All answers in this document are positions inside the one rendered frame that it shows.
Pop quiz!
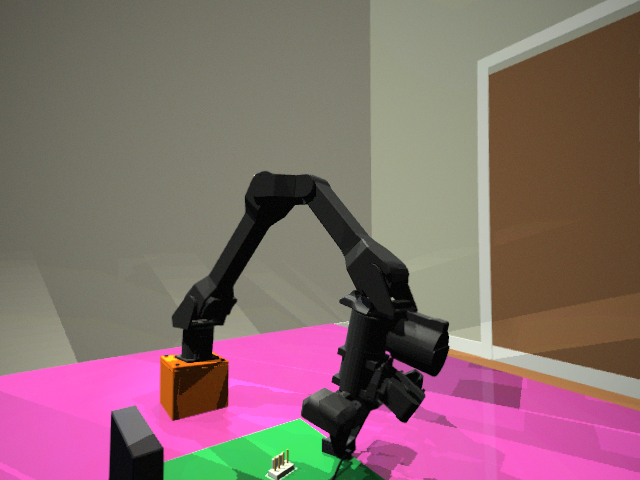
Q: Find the black cooling fan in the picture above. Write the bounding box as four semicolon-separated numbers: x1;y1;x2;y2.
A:
108;405;164;480

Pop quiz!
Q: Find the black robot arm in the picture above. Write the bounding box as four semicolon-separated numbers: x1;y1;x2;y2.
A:
172;171;449;423

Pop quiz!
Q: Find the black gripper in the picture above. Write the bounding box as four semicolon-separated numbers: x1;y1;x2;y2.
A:
301;340;389;456

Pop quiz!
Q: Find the green circuit board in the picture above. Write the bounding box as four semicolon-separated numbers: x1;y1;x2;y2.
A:
163;419;384;480

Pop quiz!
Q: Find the black connector plug with cable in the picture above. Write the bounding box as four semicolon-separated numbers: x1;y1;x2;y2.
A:
322;435;356;480

